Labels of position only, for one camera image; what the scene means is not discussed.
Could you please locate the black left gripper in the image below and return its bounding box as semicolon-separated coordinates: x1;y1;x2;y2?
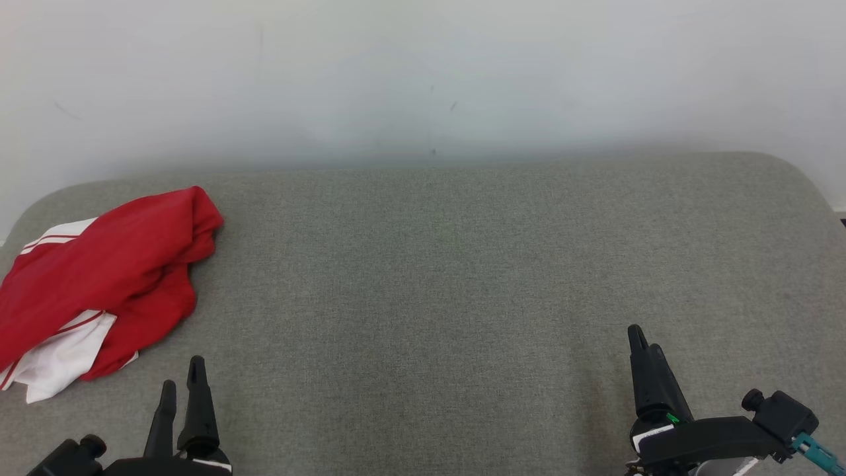
99;356;233;476

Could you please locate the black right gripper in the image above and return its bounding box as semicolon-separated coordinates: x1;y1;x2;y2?
627;324;775;476

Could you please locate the red jersey with white sleeves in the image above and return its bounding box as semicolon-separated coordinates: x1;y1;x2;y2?
0;186;224;404

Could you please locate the grey fabric sofa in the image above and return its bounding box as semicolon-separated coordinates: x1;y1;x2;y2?
0;152;846;476

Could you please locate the teal right camera connector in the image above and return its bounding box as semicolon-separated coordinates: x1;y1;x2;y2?
792;432;846;476

